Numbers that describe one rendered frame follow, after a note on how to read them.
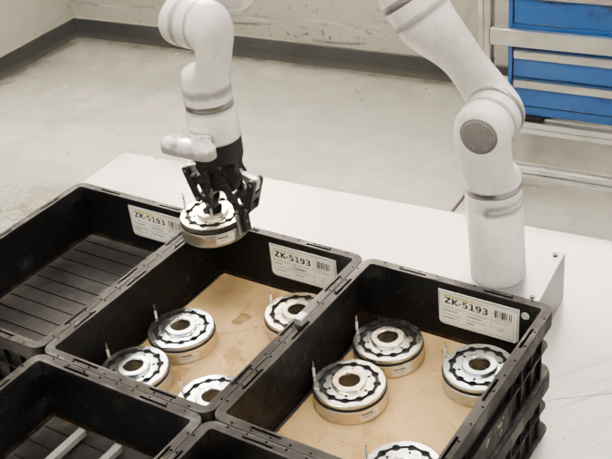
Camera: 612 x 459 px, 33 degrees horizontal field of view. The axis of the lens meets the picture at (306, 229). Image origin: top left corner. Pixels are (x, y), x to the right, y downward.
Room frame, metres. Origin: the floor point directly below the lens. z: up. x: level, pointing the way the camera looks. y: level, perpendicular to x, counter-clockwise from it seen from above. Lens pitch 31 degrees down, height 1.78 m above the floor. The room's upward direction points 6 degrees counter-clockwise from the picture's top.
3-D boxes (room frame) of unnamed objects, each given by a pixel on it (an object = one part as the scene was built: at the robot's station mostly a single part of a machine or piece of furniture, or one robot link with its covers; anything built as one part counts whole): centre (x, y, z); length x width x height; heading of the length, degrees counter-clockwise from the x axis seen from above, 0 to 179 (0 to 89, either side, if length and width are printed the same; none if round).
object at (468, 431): (1.05, -0.09, 0.92); 0.40 x 0.30 x 0.02; 144
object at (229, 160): (1.33, 0.11, 1.10); 0.08 x 0.08 x 0.09
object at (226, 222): (1.35, 0.14, 1.00); 0.10 x 0.10 x 0.01
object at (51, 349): (1.23, 0.15, 0.92); 0.40 x 0.30 x 0.02; 144
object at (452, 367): (1.10, -0.22, 0.86); 0.10 x 0.10 x 0.01
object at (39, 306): (1.40, 0.39, 0.87); 0.40 x 0.30 x 0.11; 144
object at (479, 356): (1.10, -0.22, 0.86); 0.05 x 0.05 x 0.01
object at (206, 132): (1.32, 0.13, 1.17); 0.11 x 0.09 x 0.06; 144
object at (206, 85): (1.33, 0.11, 1.27); 0.09 x 0.07 x 0.15; 44
